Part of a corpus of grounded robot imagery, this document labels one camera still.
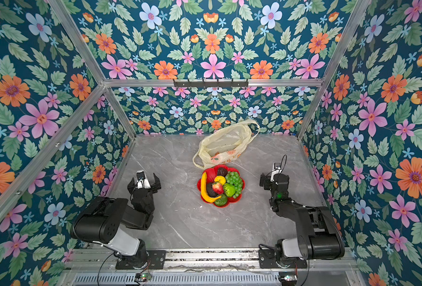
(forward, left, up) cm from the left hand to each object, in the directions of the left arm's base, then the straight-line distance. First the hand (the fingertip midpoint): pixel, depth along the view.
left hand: (145, 175), depth 88 cm
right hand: (-2, -68, -3) cm, 68 cm away
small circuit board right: (-46, -62, -12) cm, 78 cm away
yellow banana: (-9, -29, -5) cm, 31 cm away
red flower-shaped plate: (+3, -33, -9) cm, 34 cm away
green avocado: (-15, -38, -5) cm, 41 cm away
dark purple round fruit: (+2, -39, -6) cm, 39 cm away
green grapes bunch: (-3, -44, -3) cm, 44 cm away
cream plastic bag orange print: (+27, -41, -11) cm, 50 cm away
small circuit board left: (-41, -4, -11) cm, 43 cm away
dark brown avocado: (-8, -32, -6) cm, 34 cm away
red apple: (-9, -36, -3) cm, 37 cm away
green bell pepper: (-9, -42, -5) cm, 43 cm away
